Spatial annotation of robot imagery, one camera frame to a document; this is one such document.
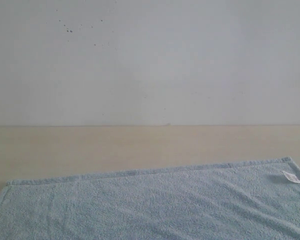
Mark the light blue terry towel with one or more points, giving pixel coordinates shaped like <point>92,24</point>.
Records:
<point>251,200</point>

